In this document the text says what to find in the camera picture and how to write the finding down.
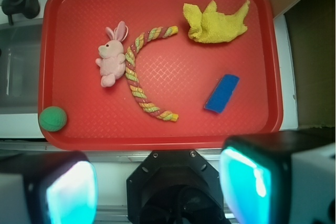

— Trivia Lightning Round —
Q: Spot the black faucet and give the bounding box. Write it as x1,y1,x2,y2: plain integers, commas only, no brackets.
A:
1,0,40,26

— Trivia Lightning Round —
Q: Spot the red plastic tray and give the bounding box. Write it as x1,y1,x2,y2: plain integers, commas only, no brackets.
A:
38,0,283,151

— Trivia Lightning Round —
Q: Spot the yellow terry cloth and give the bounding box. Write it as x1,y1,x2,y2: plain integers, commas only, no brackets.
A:
183,0,250,44

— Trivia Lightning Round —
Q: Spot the blue sponge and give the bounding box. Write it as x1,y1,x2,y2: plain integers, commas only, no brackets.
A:
204,74,240,114

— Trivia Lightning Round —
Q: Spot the green ball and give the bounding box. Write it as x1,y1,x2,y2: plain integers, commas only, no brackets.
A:
39,106,67,132

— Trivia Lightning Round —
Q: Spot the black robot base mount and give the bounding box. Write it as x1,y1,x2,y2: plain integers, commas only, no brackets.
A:
126,150,230,223

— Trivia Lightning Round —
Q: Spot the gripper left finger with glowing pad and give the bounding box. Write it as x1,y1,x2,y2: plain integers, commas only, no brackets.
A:
1,151,98,223

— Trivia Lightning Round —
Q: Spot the grey metal sink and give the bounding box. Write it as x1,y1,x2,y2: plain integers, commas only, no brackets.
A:
1,22,42,114

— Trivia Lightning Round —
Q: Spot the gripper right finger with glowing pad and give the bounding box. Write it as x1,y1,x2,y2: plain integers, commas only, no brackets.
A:
219,131,335,223

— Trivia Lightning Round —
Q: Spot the pink plush bunny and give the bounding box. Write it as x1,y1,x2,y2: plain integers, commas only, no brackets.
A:
95,21,129,88

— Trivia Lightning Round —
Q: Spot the multicolour twisted rope toy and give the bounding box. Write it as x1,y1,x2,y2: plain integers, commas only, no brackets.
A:
124,26,179,122

